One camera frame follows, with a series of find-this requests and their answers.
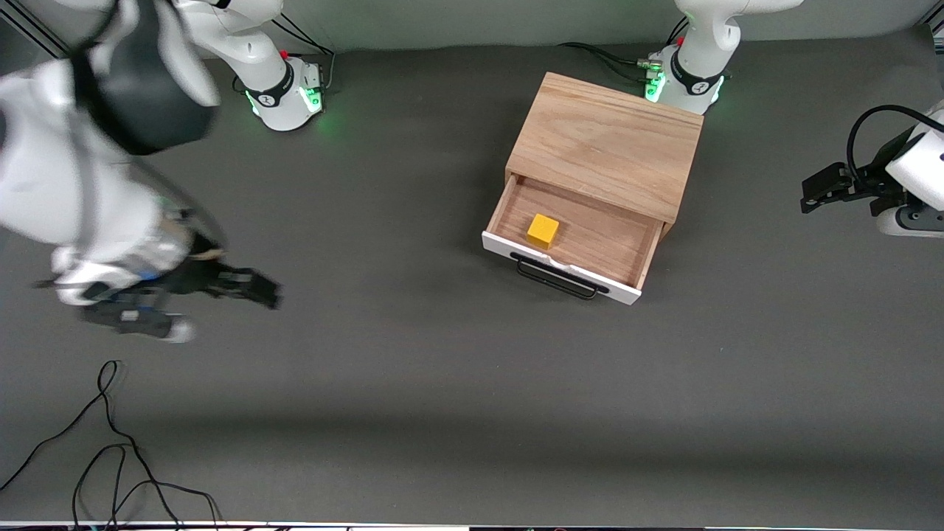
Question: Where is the wooden drawer with white front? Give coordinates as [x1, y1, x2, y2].
[482, 173, 664, 305]

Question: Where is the black metal drawer handle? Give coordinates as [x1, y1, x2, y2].
[509, 251, 611, 300]

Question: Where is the yellow wooden block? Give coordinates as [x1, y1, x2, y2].
[527, 214, 561, 249]

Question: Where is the wooden drawer cabinet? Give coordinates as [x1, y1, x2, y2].
[505, 72, 705, 226]

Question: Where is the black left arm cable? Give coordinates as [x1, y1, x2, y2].
[846, 105, 944, 187]

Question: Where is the thin black loose cable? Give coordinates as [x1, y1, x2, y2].
[72, 444, 223, 531]
[0, 360, 182, 531]

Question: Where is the black right base cable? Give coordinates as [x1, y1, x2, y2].
[269, 11, 336, 93]

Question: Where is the black base cable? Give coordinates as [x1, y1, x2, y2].
[269, 11, 336, 93]
[558, 18, 690, 83]

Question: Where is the black left base cable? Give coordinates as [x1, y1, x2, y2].
[558, 18, 690, 83]

